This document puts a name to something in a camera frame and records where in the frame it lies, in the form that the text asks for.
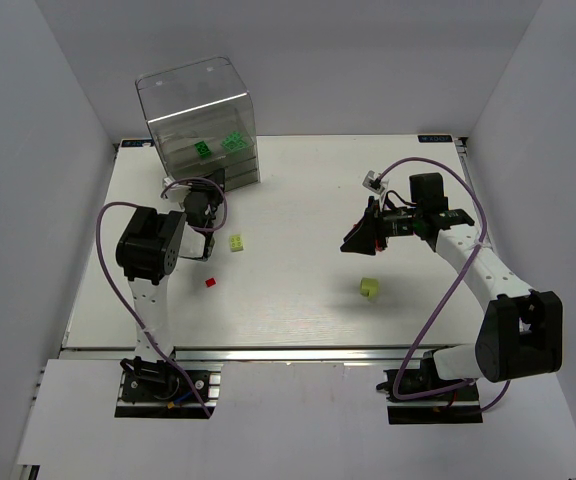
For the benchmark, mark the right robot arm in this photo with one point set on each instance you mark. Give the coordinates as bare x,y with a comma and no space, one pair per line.
521,333

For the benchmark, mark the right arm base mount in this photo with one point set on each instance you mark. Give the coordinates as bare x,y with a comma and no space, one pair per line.
452,408

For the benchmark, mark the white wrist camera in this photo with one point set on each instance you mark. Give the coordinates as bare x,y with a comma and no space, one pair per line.
372,181
172,192

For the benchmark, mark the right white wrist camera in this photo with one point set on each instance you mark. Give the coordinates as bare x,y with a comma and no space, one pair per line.
372,181

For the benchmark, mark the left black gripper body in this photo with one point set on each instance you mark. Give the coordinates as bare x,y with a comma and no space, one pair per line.
216,181

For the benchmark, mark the green square lego brick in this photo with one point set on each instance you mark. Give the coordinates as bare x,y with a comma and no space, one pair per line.
202,149

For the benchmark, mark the clear plastic drawer container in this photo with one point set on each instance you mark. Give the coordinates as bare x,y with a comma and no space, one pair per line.
204,100

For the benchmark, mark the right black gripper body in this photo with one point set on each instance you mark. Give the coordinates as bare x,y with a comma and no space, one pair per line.
377,226

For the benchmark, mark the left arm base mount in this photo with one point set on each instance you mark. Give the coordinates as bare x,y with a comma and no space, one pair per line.
156,390

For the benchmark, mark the yellow square lego brick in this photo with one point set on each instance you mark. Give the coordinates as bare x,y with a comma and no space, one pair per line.
236,243

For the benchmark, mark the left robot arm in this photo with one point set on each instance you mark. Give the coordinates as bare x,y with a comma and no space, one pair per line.
151,246

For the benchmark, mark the green long lego brick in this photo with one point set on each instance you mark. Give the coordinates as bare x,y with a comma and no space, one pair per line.
235,141

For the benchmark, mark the yellow lego brick right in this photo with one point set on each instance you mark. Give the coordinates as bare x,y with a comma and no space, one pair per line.
369,287

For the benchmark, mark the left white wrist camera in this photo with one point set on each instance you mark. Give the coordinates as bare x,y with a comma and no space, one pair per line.
172,192

